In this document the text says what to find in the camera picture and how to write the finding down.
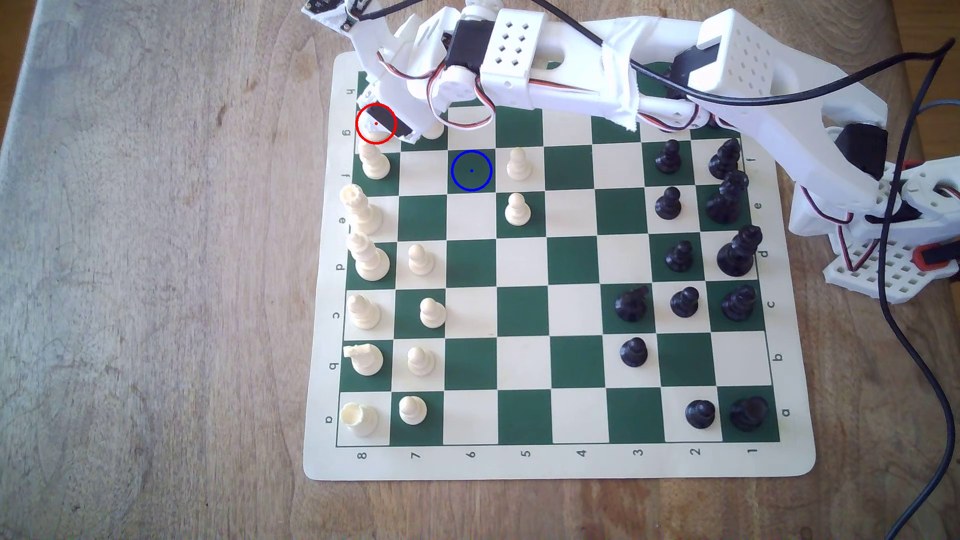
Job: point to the orange and black clamp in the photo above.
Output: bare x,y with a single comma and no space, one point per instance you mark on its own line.
930,259

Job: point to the black bishop piece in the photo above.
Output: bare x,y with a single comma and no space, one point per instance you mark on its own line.
739,303
725,160

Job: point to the black pawn piece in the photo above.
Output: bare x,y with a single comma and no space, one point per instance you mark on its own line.
679,256
634,352
667,204
700,414
668,158
684,302

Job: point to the white bishop piece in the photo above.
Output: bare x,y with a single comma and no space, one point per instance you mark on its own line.
374,163
364,312

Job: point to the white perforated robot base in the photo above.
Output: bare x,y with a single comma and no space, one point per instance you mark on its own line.
877,274

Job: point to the white rook piece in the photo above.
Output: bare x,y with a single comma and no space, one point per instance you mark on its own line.
359,419

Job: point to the white printed robot arm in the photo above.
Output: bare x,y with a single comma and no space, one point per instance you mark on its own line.
570,60

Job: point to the white queen piece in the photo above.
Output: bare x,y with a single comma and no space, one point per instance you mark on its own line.
368,259

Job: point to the black queen piece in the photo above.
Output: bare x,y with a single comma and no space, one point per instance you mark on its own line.
737,253

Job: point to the black king piece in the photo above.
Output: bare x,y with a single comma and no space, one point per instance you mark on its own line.
726,199

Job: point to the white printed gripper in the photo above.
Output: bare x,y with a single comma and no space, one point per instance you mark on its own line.
395,126

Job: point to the white cloth tape wrap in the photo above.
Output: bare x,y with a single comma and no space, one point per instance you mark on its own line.
619,82

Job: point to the white king piece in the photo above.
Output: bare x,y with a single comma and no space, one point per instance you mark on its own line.
361,211

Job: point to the green and cream chess mat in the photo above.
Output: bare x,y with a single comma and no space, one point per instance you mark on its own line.
480,457

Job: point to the white pawn piece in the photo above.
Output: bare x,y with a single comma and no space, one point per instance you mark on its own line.
432,313
421,361
421,260
517,210
412,410
433,132
517,164

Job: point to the small camera circuit board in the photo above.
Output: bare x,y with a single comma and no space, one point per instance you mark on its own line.
330,11

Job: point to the black rook piece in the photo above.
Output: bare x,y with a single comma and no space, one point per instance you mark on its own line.
749,413

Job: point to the black knight piece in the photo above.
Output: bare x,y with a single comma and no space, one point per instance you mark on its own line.
631,304

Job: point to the white knight piece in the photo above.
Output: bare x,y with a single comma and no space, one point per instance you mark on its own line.
364,360
369,126

